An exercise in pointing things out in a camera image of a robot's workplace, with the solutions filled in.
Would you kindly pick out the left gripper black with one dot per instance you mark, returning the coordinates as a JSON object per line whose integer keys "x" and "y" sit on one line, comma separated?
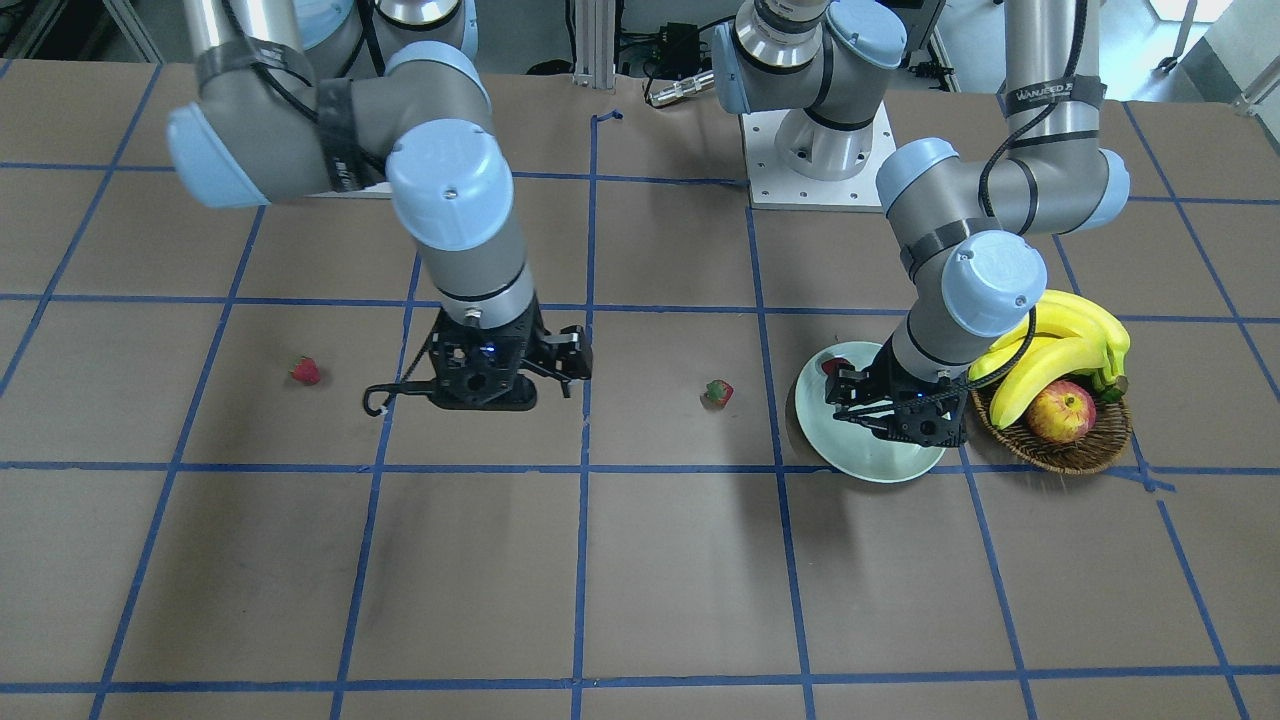
{"x": 872, "y": 383}

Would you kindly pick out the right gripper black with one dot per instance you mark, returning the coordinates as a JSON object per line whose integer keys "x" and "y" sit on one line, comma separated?
{"x": 566, "y": 355}

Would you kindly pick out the red strawberry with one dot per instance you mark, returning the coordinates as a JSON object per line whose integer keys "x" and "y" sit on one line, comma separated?
{"x": 834, "y": 365}
{"x": 306, "y": 371}
{"x": 717, "y": 393}

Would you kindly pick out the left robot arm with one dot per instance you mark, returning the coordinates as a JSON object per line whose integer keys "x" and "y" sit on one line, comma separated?
{"x": 961, "y": 225}

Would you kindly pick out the light green plate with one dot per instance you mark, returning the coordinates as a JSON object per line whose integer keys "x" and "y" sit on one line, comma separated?
{"x": 848, "y": 447}

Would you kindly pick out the red apple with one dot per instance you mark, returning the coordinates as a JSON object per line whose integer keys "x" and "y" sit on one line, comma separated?
{"x": 1061, "y": 413}

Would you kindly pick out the yellow banana bunch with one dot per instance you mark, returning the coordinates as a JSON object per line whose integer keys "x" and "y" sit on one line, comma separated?
{"x": 1073, "y": 335}

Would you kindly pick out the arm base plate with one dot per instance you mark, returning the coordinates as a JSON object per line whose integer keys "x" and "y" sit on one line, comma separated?
{"x": 794, "y": 164}

